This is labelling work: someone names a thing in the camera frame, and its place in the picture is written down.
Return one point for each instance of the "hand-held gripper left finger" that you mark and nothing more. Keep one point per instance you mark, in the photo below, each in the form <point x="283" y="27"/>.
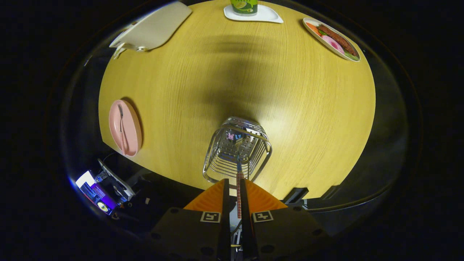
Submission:
<point x="203" y="235"/>

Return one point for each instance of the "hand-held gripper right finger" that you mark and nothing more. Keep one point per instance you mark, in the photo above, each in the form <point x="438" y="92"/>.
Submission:
<point x="282" y="235"/>

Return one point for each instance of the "black table clamp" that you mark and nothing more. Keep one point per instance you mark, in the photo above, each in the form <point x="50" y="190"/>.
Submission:
<point x="333" y="191"/>
<point x="295" y="195"/>

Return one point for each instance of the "white grey device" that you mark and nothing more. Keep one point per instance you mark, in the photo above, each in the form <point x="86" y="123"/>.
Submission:
<point x="117" y="183"/>

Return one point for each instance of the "purple lit device box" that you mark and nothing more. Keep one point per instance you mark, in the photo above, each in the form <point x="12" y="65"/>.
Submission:
<point x="96" y="192"/>

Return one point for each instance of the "pink round plate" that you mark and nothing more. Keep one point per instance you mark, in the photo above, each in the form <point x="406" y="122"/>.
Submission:
<point x="132" y="127"/>

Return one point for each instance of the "green lettuce leaf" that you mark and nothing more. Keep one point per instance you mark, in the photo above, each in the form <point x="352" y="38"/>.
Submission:
<point x="351" y="56"/>

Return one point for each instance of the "white oval food plate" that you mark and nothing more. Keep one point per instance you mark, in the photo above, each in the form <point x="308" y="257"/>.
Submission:
<point x="326" y="45"/>

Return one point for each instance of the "pink ham slice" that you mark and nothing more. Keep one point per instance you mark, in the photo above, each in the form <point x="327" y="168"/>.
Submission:
<point x="331" y="44"/>

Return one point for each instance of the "brown meat strip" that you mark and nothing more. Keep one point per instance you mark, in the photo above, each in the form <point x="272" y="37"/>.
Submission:
<point x="337" y="38"/>

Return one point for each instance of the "orange carrot slice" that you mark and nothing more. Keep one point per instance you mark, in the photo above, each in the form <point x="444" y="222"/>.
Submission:
<point x="312" y="28"/>

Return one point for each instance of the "white toaster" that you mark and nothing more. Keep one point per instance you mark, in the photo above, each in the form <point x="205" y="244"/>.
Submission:
<point x="156" y="27"/>

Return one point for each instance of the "white coaster tray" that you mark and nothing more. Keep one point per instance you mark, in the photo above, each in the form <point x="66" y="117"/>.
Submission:
<point x="268" y="16"/>

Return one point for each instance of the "green label drink bottle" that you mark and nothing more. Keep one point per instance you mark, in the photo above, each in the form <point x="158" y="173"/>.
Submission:
<point x="244" y="5"/>

